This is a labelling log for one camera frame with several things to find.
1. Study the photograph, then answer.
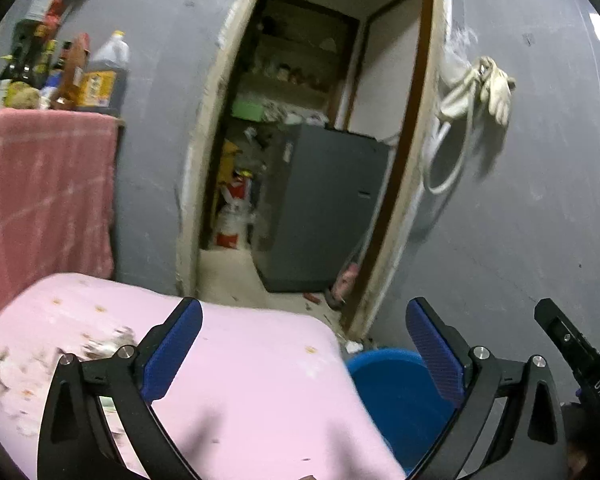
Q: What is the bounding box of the red white bottle on floor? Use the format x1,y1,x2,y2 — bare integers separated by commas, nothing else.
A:
215,170,256,250

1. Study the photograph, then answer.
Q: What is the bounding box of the white hose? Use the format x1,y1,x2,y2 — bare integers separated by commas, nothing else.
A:
424,107,475,195

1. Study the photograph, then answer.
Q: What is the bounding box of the green box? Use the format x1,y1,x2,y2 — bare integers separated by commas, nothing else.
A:
231,97,266,121

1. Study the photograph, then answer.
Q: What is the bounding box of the wooden storage shelf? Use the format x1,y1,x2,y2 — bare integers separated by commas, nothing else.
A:
240,0,361,126

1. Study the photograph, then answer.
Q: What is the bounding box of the blue plastic bucket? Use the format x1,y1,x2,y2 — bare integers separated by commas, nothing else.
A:
345,349,468,476

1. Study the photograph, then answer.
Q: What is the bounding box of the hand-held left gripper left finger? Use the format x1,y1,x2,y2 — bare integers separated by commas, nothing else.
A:
37,296,204,480

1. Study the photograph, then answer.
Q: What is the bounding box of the cooking oil jug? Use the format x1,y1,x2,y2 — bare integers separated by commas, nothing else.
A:
77,30,132,116

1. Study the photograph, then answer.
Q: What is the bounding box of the pink floral cloth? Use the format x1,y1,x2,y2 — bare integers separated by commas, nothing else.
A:
0,272,406,480

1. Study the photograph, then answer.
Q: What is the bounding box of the dark grey cabinet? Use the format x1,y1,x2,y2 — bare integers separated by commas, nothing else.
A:
254,124,392,293

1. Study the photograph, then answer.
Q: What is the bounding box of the pink slipper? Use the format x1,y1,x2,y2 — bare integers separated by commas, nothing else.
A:
330,262,360,306

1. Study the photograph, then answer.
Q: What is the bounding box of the cream rubber glove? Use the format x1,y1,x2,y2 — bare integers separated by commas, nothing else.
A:
480,57,517,127
439,67,483,122

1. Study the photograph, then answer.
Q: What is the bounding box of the wooden door frame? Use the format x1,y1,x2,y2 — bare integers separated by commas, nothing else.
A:
175,0,453,341

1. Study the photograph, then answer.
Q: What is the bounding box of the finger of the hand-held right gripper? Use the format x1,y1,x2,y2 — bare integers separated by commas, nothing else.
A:
534,298,599,377

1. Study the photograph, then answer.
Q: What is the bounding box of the yellow bag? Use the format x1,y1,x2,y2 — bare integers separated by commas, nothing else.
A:
219,140,241,186

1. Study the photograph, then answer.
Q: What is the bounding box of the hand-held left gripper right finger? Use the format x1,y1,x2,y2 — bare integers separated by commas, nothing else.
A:
405,296,568,480

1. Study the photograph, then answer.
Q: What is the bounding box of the red hanging bag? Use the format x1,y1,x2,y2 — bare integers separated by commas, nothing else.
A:
45,0,67,30

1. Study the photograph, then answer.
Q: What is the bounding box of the dark sauce bottle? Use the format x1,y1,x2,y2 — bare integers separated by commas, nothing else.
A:
35,39,59,92
0,21,37,108

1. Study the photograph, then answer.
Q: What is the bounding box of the red checked cloth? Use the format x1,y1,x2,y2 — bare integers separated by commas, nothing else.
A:
0,109,120,331

